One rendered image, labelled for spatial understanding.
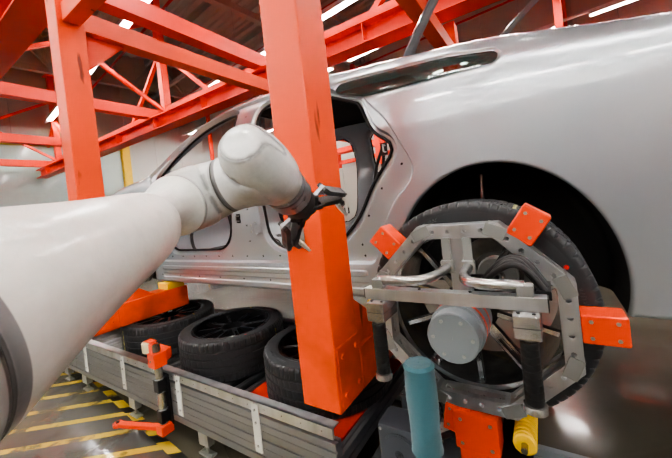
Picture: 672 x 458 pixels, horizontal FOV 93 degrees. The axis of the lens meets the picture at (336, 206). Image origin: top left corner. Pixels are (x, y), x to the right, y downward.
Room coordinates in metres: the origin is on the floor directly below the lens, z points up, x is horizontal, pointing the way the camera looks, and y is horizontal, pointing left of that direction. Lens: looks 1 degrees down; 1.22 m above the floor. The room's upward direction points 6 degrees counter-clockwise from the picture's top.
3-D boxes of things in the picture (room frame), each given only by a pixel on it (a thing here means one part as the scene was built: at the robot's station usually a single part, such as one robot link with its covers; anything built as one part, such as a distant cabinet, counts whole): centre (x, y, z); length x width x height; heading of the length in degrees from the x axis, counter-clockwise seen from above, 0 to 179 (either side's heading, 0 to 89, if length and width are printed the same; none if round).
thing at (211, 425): (2.19, 0.90, 0.14); 2.47 x 0.85 x 0.27; 57
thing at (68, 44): (2.19, 1.71, 1.75); 0.19 x 0.19 x 2.45; 57
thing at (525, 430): (0.96, -0.50, 0.51); 0.29 x 0.06 x 0.06; 147
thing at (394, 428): (1.28, -0.24, 0.26); 0.42 x 0.18 x 0.35; 147
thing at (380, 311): (0.86, -0.09, 0.93); 0.09 x 0.05 x 0.05; 147
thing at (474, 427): (0.97, -0.37, 0.48); 0.16 x 0.12 x 0.17; 147
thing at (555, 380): (0.94, -0.35, 0.85); 0.54 x 0.07 x 0.54; 57
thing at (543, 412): (0.65, -0.36, 0.83); 0.04 x 0.04 x 0.16
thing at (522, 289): (0.79, -0.36, 1.03); 0.19 x 0.18 x 0.11; 147
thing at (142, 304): (2.49, 1.52, 0.69); 0.52 x 0.17 x 0.35; 147
